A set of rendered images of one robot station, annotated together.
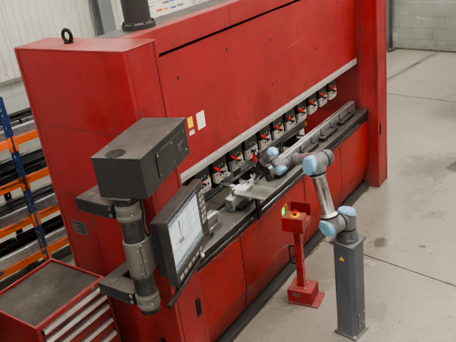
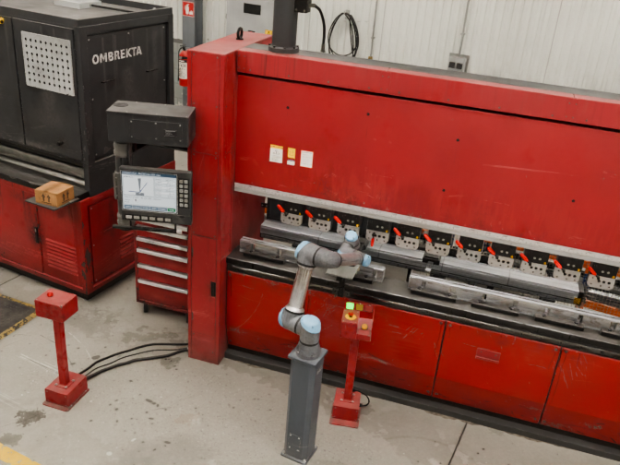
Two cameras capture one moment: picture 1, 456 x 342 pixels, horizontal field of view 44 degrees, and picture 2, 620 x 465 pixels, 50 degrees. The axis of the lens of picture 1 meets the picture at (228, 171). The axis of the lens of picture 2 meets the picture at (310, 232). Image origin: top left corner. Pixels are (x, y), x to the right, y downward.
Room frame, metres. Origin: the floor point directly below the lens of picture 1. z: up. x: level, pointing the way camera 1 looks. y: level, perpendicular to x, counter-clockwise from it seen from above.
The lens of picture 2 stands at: (1.88, -3.71, 3.12)
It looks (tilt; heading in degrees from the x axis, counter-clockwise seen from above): 26 degrees down; 68
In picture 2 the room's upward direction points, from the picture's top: 5 degrees clockwise
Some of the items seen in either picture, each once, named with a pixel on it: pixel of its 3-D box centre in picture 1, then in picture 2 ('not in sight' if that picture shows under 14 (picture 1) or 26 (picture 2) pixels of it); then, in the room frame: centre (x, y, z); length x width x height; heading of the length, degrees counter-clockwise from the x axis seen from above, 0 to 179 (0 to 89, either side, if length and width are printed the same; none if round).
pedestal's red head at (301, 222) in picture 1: (296, 215); (357, 321); (3.59, -0.45, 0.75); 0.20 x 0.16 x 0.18; 151
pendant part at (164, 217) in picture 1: (180, 230); (158, 194); (2.44, 0.28, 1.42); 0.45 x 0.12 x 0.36; 158
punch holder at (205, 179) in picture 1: (198, 180); (293, 211); (3.34, 0.20, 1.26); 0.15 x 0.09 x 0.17; 142
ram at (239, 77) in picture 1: (273, 64); (464, 172); (4.19, -0.45, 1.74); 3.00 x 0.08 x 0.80; 142
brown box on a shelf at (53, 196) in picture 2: not in sight; (52, 193); (1.79, 1.30, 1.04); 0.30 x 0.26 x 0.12; 133
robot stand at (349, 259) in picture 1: (349, 286); (303, 404); (3.15, -0.73, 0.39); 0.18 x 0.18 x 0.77; 43
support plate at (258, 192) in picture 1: (254, 191); (343, 267); (3.58, -0.17, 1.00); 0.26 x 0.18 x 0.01; 52
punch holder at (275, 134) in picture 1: (274, 127); (439, 240); (4.13, -0.41, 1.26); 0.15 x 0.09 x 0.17; 142
